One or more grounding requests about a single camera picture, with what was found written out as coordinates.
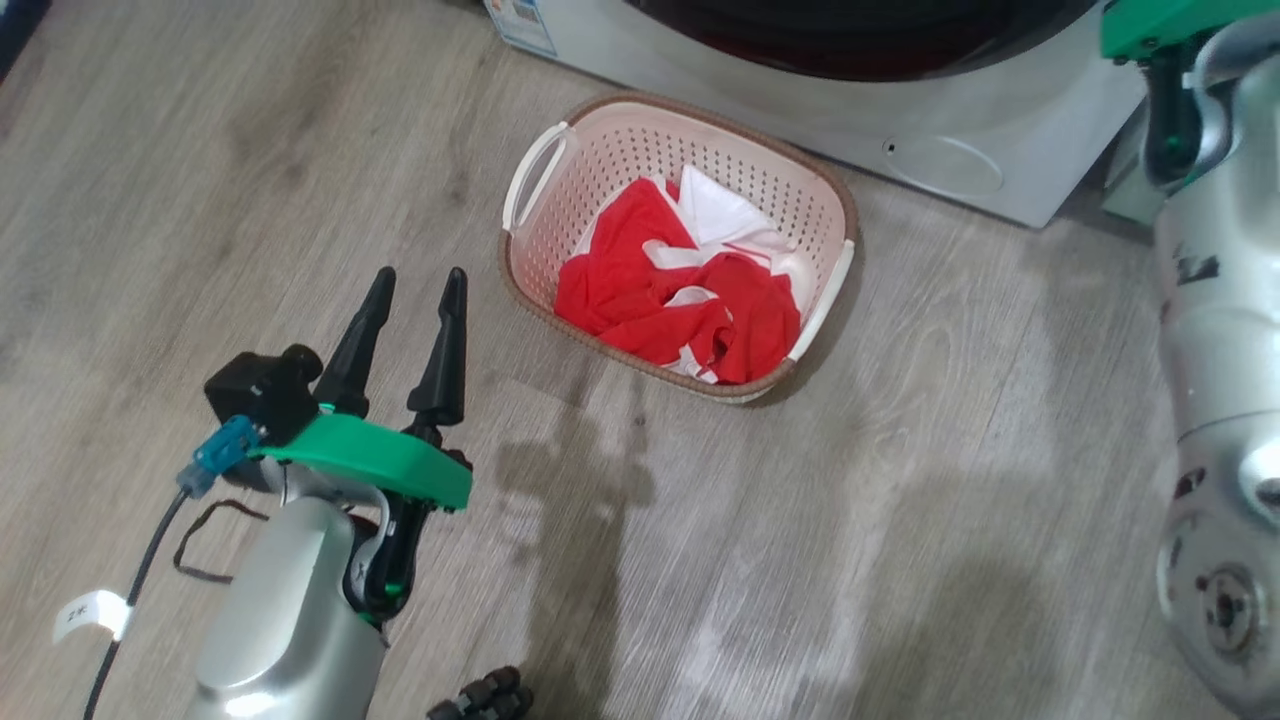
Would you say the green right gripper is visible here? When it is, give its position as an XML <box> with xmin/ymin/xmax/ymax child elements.
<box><xmin>1100</xmin><ymin>0</ymin><xmax>1280</xmax><ymax>193</ymax></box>

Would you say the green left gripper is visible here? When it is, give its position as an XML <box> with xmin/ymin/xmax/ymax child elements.
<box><xmin>250</xmin><ymin>265</ymin><xmax>474</xmax><ymax>621</ymax></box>

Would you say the red and white garment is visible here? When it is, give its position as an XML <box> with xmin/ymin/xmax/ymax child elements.
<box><xmin>552</xmin><ymin>164</ymin><xmax>823</xmax><ymax>387</ymax></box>

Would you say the dark grey rounded object edge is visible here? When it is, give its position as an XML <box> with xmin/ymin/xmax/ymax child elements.
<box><xmin>624</xmin><ymin>0</ymin><xmax>1101</xmax><ymax>84</ymax></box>

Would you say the cream perforated laundry basket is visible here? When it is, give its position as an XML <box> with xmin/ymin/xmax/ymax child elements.
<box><xmin>496</xmin><ymin>91</ymin><xmax>862</xmax><ymax>406</ymax></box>

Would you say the white front-load washing machine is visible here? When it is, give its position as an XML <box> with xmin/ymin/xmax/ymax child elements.
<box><xmin>484</xmin><ymin>0</ymin><xmax>1147</xmax><ymax>230</ymax></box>

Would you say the round white filter cover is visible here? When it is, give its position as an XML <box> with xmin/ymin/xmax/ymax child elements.
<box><xmin>881</xmin><ymin>134</ymin><xmax>1005</xmax><ymax>198</ymax></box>

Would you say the blue energy label sticker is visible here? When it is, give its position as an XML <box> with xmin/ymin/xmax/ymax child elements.
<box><xmin>484</xmin><ymin>0</ymin><xmax>559</xmax><ymax>59</ymax></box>

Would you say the dark blue object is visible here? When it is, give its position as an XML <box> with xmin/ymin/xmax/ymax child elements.
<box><xmin>0</xmin><ymin>0</ymin><xmax>53</xmax><ymax>83</ymax></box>

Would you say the black cable with blue connector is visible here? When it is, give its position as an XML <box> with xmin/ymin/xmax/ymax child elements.
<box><xmin>80</xmin><ymin>414</ymin><xmax>264</xmax><ymax>720</ymax></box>

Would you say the thin black cable loop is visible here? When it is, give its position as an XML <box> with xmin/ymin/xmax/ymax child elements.
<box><xmin>172</xmin><ymin>497</ymin><xmax>273</xmax><ymax>585</ymax></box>

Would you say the white cable tag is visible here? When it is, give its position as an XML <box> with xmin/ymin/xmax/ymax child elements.
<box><xmin>52</xmin><ymin>589</ymin><xmax>134</xmax><ymax>645</ymax></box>

